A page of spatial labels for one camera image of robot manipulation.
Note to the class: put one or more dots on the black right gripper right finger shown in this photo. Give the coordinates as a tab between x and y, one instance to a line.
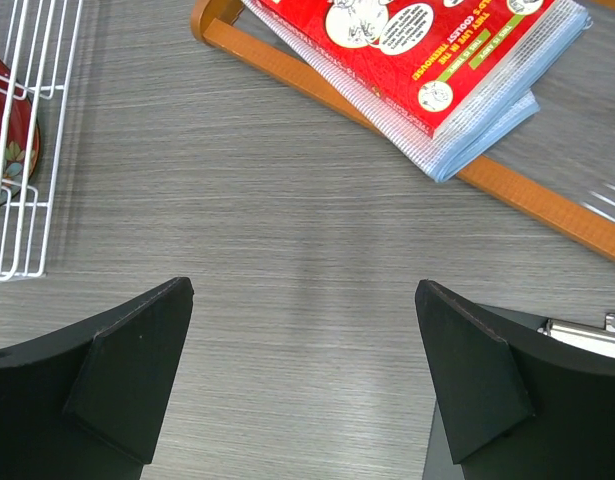
487	380

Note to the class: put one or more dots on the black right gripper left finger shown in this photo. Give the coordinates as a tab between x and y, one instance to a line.
88	401

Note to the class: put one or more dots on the red floral plate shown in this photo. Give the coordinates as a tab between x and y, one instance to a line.
15	151

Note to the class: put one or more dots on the orange wooden shelf rack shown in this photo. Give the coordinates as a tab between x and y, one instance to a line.
212	22

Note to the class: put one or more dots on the black clipboard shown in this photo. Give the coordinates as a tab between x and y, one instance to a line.
587	335

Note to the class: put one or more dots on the blue mesh zip pouch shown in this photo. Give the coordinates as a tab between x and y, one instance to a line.
502	105

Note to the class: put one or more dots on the red comic book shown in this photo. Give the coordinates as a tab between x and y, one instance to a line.
425	59

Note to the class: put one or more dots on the white wire dish rack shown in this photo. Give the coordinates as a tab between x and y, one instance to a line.
38	43

